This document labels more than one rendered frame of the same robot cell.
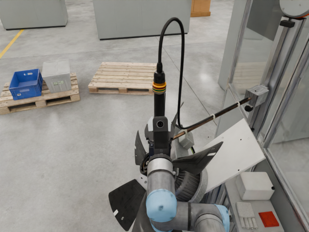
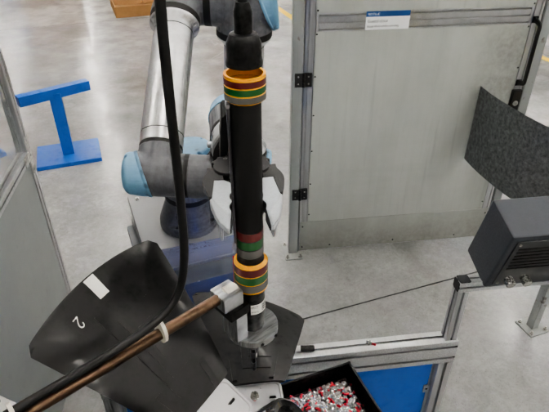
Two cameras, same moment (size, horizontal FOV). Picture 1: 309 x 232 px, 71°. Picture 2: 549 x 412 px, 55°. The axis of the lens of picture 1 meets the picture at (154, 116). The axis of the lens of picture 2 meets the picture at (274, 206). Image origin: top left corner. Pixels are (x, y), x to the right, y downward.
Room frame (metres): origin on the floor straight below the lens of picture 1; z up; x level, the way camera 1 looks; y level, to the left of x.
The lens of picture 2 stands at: (1.10, -0.05, 1.89)
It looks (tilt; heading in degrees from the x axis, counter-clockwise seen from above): 34 degrees down; 173
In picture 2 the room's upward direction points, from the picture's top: straight up
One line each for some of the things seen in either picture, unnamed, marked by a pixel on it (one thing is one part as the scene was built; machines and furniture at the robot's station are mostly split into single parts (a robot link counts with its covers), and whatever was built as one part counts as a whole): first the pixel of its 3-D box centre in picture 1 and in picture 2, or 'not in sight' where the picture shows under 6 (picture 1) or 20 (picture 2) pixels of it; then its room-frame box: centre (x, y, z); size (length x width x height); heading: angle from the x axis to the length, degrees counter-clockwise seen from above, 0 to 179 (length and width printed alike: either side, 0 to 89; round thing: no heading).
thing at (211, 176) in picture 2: (167, 133); (222, 185); (0.54, -0.04, 1.55); 0.09 x 0.05 x 0.02; 170
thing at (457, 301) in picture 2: not in sight; (456, 308); (0.23, 0.51, 0.96); 0.03 x 0.03 x 0.20; 0
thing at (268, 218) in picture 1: (268, 218); not in sight; (0.59, -0.63, 0.87); 0.08 x 0.08 x 0.02; 5
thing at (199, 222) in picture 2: not in sight; (188, 206); (-0.06, -0.13, 1.13); 0.15 x 0.15 x 0.10
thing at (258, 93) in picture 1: (256, 95); not in sight; (0.95, -0.53, 1.44); 0.10 x 0.07 x 0.09; 125
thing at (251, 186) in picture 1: (253, 183); not in sight; (0.78, -0.60, 0.92); 0.17 x 0.16 x 0.11; 90
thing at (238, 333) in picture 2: not in sight; (246, 306); (0.59, -0.02, 1.39); 0.09 x 0.07 x 0.10; 125
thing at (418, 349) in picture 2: not in sight; (283, 364); (0.23, 0.08, 0.82); 0.90 x 0.04 x 0.08; 90
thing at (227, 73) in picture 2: (159, 87); (244, 86); (0.59, -0.01, 1.70); 0.04 x 0.04 x 0.03
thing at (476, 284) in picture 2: not in sight; (502, 279); (0.23, 0.62, 1.04); 0.24 x 0.03 x 0.03; 90
